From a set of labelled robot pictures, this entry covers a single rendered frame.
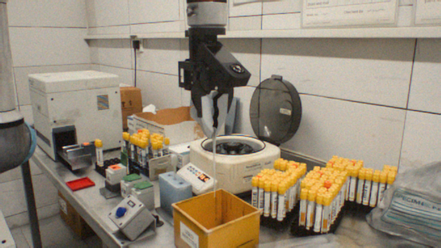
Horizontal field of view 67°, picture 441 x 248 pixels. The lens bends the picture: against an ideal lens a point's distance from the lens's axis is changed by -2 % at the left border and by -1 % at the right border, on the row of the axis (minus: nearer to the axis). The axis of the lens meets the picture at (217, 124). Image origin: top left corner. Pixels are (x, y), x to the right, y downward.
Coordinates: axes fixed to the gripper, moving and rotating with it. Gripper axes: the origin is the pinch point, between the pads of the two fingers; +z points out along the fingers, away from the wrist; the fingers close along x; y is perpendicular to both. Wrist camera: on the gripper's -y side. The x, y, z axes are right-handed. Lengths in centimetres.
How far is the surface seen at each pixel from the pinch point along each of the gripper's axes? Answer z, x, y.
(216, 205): 19.2, -4.5, 5.4
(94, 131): 17, 1, 77
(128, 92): 9, -29, 116
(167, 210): 24.0, 1.9, 17.7
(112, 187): 22.9, 9.2, 36.4
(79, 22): -30, -33, 211
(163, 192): 19.8, 1.8, 19.6
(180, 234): 21.5, 6.7, 2.8
